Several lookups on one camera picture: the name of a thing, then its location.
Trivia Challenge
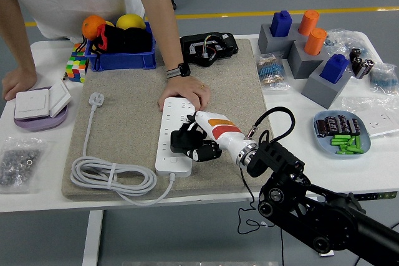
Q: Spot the white wall socket panel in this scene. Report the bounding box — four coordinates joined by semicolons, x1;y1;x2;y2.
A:
358;112;399;138

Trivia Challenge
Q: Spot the white power strip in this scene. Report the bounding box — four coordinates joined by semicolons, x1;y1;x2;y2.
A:
155;97;196;177

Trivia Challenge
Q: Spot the plastic bag of resistors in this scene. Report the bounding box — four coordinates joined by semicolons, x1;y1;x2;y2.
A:
256;51;292;92

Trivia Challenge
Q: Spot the white tilted wall switch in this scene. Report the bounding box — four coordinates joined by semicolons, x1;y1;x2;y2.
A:
48;78;73;119

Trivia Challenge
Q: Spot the black table control panel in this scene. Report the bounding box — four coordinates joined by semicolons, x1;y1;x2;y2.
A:
355;191;398;201

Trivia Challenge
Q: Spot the plastic bag of metal nuts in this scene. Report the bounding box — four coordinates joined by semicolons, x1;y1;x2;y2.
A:
0;136;47;194

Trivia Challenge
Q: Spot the robot right hand white shell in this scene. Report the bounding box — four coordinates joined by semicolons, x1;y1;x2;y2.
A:
179;110;251;163

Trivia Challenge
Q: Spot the yellow fruit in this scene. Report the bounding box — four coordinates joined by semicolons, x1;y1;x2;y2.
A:
115;13;147;31

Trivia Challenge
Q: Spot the clear plastic bag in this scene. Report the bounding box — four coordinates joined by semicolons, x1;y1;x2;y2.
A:
341;94;399;139

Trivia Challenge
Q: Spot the blue square block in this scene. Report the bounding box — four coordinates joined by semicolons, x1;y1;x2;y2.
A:
269;9;293;37
319;53;350;85

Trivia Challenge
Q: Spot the black grey wristband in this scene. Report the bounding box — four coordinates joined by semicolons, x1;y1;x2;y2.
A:
165;62;191;79

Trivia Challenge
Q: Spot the thin black plug cord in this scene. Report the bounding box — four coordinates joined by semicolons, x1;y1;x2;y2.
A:
237;166;285;266

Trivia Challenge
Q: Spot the grey block holder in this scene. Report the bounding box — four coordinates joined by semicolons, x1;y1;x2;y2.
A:
287;34;330;79
257;24;297;55
301;59;353;110

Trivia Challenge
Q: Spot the light blue plate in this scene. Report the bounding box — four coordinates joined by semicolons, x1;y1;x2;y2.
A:
313;109;372;159

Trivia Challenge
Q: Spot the black plug adapter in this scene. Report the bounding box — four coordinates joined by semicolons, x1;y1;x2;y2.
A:
170;126;209;154

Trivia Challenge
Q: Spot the small colourful puzzle cube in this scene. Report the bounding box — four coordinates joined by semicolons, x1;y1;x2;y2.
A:
71;42;87;58

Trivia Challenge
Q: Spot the large colourful puzzle cube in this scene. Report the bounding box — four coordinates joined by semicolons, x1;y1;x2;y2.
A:
65;55;90;83

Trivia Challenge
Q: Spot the person's right hand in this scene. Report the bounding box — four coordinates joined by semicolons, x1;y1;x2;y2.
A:
1;67;38;102

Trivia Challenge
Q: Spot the clear bag of blue parts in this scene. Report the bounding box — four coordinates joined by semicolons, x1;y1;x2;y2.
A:
324;28;372;58
369;62;399;95

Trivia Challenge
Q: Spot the loose black capacitor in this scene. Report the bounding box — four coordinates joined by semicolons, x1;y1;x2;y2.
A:
351;57;364;77
357;58;375;80
349;47;364;63

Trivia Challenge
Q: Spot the black drawstring bag red trim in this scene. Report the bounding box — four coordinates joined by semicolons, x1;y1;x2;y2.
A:
74;23;153;72

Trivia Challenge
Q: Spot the person's left hand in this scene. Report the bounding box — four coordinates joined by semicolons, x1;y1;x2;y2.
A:
157;75;212;113

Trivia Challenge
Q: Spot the blue plastic bin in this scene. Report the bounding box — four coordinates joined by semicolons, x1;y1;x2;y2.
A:
84;21;158;71

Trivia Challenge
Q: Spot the black open electronic device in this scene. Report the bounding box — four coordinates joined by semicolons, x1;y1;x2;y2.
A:
180;31;240;68

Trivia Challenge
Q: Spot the orange cylinder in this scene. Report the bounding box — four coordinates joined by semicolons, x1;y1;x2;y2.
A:
304;27;328;57
298;9;321;36

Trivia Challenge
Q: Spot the orange fruit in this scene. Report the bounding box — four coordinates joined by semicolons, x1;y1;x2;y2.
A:
81;14;107;41

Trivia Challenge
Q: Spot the grey-brown mat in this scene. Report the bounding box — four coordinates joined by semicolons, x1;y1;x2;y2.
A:
61;38;284;201

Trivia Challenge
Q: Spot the purple oval tray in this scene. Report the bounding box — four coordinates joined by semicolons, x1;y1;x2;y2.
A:
13;86;69;133

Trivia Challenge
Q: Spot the white square wall switch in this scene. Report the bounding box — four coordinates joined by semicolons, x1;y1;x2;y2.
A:
14;88;51;120

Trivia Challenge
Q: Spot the white power strip cable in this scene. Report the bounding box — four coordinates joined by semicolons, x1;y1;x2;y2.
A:
70;91;175;207

